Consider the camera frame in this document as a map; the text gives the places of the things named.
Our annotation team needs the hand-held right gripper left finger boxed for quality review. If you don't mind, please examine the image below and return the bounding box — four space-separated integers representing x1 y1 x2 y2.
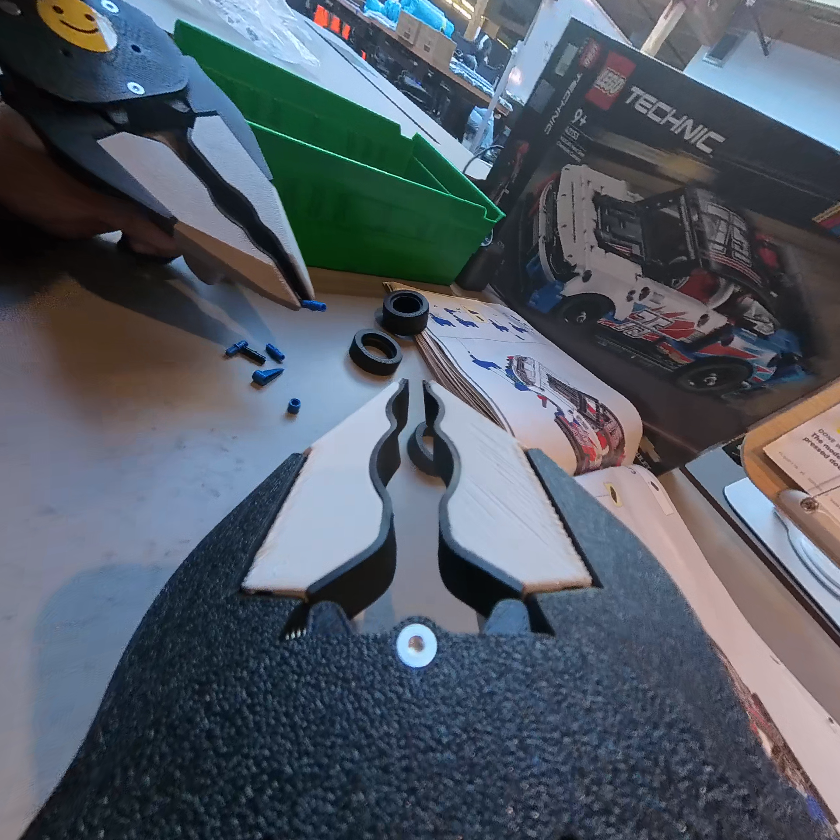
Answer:
241 379 411 618

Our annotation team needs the blue wrapped bundle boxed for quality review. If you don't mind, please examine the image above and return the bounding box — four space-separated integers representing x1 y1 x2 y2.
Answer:
364 0 455 37

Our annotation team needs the open instruction booklet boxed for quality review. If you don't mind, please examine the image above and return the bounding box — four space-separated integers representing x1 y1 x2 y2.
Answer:
384 282 840 811

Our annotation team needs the grey desk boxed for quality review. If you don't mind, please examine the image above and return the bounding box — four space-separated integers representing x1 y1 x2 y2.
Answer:
0 230 840 834

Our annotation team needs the long wooden workbench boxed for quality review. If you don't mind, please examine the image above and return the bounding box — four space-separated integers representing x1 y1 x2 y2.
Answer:
328 0 513 118

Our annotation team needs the black power adapter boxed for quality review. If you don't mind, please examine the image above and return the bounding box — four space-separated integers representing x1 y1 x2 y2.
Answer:
456 239 506 293

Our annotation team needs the green box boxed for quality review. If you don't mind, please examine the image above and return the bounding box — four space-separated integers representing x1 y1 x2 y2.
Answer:
174 20 506 284

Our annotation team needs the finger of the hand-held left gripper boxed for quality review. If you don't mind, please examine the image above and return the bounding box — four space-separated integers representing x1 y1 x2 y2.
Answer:
98 130 304 311
189 115 316 301

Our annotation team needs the clear plastic bag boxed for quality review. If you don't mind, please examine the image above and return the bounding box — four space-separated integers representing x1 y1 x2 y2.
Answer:
210 0 322 67

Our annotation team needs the white flat pad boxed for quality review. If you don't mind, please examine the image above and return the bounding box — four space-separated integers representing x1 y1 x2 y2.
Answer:
722 476 840 611

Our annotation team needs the cardboard box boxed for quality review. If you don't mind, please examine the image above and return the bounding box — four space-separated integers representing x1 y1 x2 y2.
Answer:
394 10 457 63

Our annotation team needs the black toy car box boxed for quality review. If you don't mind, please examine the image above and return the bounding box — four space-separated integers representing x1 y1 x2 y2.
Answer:
486 16 840 473

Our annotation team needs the instruction sheet on stand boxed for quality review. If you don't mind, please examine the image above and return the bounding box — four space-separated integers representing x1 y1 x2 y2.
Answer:
742 381 840 546

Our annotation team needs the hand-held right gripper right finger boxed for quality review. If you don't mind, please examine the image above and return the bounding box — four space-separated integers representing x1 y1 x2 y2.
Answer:
423 381 593 616

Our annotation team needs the black rubber tyre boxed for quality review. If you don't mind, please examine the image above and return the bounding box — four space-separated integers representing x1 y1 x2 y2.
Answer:
348 329 404 376
382 290 431 337
407 422 455 476

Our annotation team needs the printed instruction sheet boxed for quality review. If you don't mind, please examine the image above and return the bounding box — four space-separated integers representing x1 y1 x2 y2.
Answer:
764 403 840 522

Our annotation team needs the person's left hand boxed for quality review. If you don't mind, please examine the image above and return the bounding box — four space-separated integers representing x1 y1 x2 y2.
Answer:
0 112 179 258

